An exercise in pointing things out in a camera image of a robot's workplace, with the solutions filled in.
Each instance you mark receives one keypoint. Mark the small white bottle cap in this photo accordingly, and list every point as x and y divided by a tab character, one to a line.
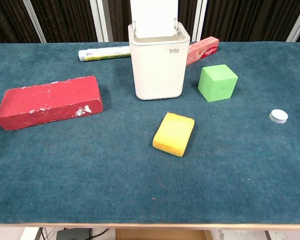
278	115

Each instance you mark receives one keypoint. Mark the white open-lid box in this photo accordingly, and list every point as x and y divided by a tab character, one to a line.
157	75

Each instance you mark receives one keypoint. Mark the yellow sponge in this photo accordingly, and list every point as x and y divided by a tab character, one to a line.
173	133

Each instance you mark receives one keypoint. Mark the green foam cube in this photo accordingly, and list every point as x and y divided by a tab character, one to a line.
216	85

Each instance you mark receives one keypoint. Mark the blue table cloth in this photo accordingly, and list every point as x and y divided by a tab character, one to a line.
90	175

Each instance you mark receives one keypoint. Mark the white toothpaste tube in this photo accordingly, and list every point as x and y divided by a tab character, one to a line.
102	53

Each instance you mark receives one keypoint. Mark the red toothpaste box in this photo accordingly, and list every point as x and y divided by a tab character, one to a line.
202	51

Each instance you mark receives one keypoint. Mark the red foam brick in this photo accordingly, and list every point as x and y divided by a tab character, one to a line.
47	102

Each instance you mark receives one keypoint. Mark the brown cardboard box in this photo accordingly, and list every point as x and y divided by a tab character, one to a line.
160	235

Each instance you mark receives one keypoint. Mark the dark grey box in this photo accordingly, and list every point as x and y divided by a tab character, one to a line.
73	235

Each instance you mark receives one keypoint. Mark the white partition post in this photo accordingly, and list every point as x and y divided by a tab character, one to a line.
298	21
35	21
101	20
198	20

